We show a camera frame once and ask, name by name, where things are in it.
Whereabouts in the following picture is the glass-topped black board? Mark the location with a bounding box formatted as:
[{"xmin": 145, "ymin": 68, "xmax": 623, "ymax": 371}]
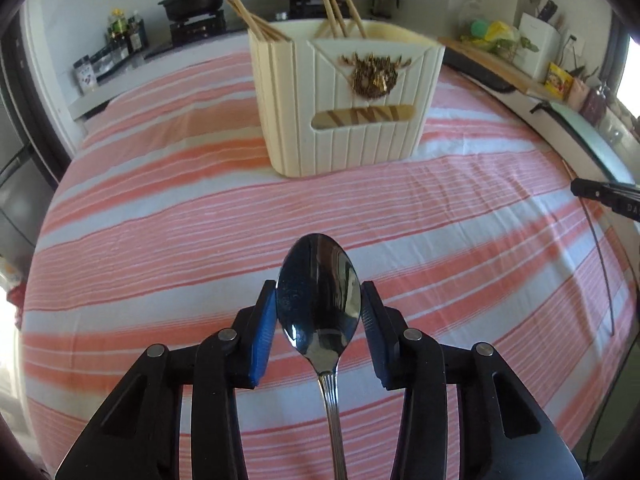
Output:
[{"xmin": 529, "ymin": 100, "xmax": 640, "ymax": 187}]

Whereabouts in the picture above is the pink cup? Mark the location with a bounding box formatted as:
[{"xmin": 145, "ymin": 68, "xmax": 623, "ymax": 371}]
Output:
[{"xmin": 567, "ymin": 77, "xmax": 589, "ymax": 112}]

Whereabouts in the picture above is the pink striped tablecloth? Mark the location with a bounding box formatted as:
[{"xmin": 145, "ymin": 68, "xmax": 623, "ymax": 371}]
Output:
[{"xmin": 20, "ymin": 51, "xmax": 632, "ymax": 480}]

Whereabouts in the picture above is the black gas stove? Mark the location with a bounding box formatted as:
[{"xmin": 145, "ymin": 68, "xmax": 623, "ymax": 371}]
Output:
[{"xmin": 144, "ymin": 0, "xmax": 322, "ymax": 59}]

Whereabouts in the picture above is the thin dark cable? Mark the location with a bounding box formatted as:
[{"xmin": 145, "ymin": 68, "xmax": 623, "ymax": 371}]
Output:
[{"xmin": 580, "ymin": 199, "xmax": 616, "ymax": 338}]

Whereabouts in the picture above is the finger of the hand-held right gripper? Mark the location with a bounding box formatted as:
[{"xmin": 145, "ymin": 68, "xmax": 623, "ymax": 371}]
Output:
[{"xmin": 570, "ymin": 177, "xmax": 640, "ymax": 222}]

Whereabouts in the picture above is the red cloth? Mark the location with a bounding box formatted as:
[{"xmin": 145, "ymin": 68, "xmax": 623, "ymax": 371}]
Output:
[{"xmin": 6, "ymin": 281, "xmax": 27, "ymax": 332}]

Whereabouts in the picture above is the cream ribbed utensil holder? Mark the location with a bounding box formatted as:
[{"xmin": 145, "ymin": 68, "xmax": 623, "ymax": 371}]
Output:
[{"xmin": 248, "ymin": 18, "xmax": 446, "ymax": 179}]

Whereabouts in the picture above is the yellow snack packet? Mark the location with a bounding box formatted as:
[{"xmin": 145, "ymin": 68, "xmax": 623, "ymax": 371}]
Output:
[{"xmin": 544, "ymin": 62, "xmax": 574, "ymax": 99}]

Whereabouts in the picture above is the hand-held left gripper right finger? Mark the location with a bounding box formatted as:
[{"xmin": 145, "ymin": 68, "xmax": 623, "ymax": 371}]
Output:
[{"xmin": 361, "ymin": 281, "xmax": 583, "ymax": 480}]

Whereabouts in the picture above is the plastic bag of vegetables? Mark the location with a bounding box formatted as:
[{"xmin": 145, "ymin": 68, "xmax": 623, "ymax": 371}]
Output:
[{"xmin": 457, "ymin": 2, "xmax": 542, "ymax": 59}]

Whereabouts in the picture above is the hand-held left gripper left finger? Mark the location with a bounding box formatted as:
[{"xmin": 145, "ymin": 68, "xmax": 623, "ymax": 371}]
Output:
[{"xmin": 55, "ymin": 281, "xmax": 277, "ymax": 480}]

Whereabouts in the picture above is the wooden cutting board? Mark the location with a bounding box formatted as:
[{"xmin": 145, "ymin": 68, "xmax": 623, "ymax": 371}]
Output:
[{"xmin": 438, "ymin": 36, "xmax": 557, "ymax": 102}]

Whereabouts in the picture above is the black-lidded jar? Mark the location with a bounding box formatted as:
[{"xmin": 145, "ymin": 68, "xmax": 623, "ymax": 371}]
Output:
[{"xmin": 73, "ymin": 56, "xmax": 97, "ymax": 94}]

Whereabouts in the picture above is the steel spoon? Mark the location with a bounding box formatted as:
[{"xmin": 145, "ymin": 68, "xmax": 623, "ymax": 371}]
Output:
[{"xmin": 276, "ymin": 233, "xmax": 362, "ymax": 480}]

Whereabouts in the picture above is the glass french press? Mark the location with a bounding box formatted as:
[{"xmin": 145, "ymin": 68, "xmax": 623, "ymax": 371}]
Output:
[{"xmin": 370, "ymin": 0, "xmax": 401, "ymax": 21}]

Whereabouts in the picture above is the dark sauce bottle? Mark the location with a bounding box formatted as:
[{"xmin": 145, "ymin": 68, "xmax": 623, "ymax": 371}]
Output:
[{"xmin": 127, "ymin": 14, "xmax": 148, "ymax": 52}]

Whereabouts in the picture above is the white knife block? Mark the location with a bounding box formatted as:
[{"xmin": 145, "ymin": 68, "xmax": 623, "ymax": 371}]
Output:
[{"xmin": 517, "ymin": 0, "xmax": 562, "ymax": 82}]

